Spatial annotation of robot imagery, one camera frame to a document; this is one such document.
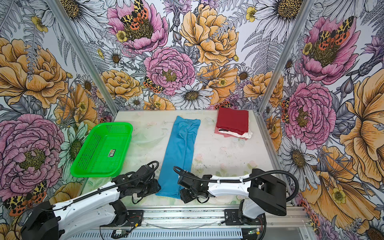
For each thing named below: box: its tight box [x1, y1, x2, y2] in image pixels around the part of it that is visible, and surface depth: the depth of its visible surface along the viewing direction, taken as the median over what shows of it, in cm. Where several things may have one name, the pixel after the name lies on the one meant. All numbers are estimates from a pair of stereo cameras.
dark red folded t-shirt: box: [216, 107, 249, 135], surface depth 111 cm
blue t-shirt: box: [155, 116, 201, 199], surface depth 101 cm
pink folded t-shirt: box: [214, 126, 248, 141], surface depth 108 cm
